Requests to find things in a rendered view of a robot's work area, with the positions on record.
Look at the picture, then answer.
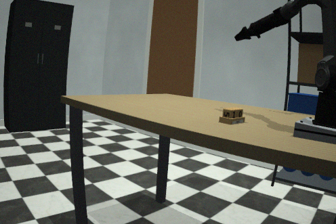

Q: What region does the tan wooden digit cube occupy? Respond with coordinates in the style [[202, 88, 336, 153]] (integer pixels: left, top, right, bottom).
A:
[[222, 108, 237, 118], [234, 108, 243, 118]]

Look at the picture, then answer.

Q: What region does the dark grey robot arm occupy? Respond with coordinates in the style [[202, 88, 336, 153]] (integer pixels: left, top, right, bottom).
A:
[[260, 0, 336, 129]]

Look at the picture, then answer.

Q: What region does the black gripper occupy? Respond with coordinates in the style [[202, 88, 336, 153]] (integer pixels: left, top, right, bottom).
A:
[[234, 20, 267, 41]]

